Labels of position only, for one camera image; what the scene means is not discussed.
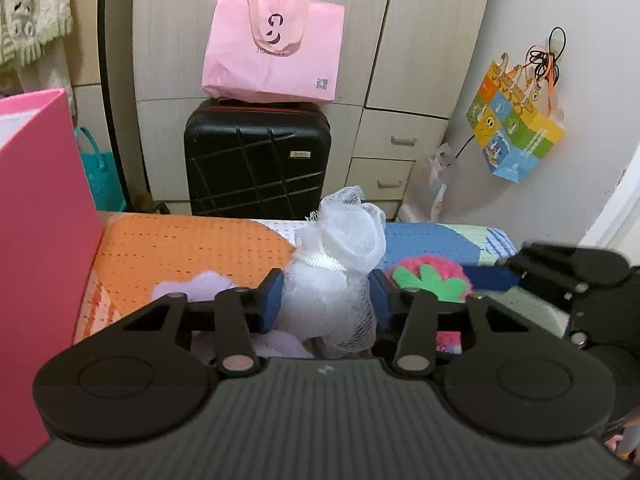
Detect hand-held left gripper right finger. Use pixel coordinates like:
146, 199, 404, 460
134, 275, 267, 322
368, 268, 532, 380

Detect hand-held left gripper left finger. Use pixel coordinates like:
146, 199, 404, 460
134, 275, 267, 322
121, 267, 286, 380

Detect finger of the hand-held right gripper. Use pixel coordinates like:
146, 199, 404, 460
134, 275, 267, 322
467, 242, 632, 302

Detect red strawberry plush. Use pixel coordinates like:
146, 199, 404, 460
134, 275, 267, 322
384, 254, 473, 357

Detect white mesh bath sponge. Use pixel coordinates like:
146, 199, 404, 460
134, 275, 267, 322
277, 186, 388, 358

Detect pink storage box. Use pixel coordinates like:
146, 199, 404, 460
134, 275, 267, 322
0, 89, 105, 467

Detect purple plush toy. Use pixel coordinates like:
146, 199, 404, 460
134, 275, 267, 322
150, 270, 316, 361

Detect clear plastic bag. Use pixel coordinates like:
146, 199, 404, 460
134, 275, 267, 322
397, 142, 456, 223

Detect black suitcase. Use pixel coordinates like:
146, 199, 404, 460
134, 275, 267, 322
182, 97, 333, 221

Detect colourful cartoon gift bag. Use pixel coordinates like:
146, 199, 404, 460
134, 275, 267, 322
465, 52, 566, 184

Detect teal woven bag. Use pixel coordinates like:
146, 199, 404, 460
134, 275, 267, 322
74, 126, 126, 212

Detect pink tote bag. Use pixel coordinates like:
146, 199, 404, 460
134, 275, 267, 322
201, 0, 346, 103

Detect beige wardrobe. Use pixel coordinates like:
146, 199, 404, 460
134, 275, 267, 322
70, 0, 498, 221

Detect cream and green knitted cloth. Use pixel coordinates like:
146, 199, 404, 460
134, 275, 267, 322
0, 0, 75, 68

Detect orange and black cords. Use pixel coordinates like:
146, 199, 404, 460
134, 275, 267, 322
525, 27, 568, 111

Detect black curved rail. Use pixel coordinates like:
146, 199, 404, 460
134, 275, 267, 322
96, 0, 136, 213

